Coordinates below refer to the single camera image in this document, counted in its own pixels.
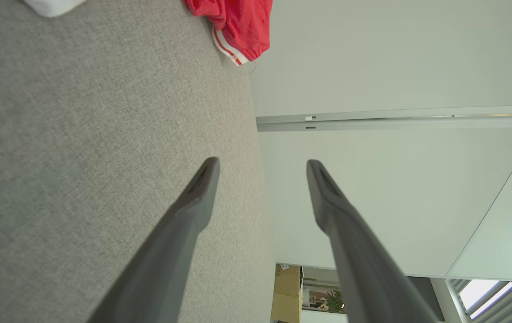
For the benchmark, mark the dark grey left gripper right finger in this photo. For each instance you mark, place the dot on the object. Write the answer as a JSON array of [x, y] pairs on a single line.
[[359, 260]]

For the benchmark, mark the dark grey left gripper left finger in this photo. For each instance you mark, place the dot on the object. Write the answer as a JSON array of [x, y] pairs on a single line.
[[166, 260]]

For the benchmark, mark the red and white basketball jersey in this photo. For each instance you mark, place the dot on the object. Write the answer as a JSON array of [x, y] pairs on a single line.
[[242, 27]]

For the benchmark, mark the red shorts with white trim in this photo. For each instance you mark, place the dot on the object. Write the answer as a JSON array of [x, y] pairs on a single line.
[[52, 6]]

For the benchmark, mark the green potted plant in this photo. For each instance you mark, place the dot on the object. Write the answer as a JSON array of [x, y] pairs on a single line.
[[334, 301]]

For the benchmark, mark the brown cardboard box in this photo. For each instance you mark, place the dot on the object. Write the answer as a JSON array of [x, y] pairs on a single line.
[[285, 291]]

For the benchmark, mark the window with grey blinds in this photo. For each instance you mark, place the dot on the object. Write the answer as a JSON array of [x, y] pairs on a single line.
[[480, 291]]

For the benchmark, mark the grey fabric sofa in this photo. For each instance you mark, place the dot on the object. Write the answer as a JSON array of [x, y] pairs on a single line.
[[81, 157]]

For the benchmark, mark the grey partition post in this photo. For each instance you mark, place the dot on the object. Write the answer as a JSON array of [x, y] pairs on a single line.
[[395, 121]]

